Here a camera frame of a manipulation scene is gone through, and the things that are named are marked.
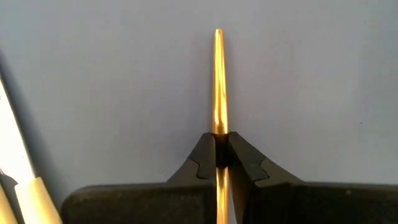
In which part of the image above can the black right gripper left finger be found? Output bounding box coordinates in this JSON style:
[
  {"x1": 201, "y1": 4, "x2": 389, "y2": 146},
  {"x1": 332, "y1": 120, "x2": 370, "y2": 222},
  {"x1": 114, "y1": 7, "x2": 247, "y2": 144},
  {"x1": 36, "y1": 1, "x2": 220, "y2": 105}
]
[{"x1": 60, "y1": 132, "x2": 218, "y2": 224}]

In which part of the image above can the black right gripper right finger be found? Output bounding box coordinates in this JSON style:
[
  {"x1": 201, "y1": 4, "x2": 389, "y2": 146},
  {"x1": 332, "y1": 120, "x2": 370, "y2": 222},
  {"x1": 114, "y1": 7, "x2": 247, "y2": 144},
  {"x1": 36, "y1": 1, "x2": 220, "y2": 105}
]
[{"x1": 228, "y1": 131, "x2": 398, "y2": 224}]

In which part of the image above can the gold table knife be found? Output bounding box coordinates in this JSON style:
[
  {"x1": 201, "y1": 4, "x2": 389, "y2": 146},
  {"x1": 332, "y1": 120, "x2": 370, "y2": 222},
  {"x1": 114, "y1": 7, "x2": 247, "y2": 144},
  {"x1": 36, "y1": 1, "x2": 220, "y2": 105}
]
[{"x1": 211, "y1": 28, "x2": 230, "y2": 224}]

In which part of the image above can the cream-handled table knife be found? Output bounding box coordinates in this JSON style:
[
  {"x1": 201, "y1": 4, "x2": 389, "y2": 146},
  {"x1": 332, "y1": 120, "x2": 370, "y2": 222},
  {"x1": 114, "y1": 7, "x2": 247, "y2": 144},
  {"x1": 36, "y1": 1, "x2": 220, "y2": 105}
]
[
  {"x1": 0, "y1": 172, "x2": 19, "y2": 224},
  {"x1": 0, "y1": 73, "x2": 63, "y2": 224}
]

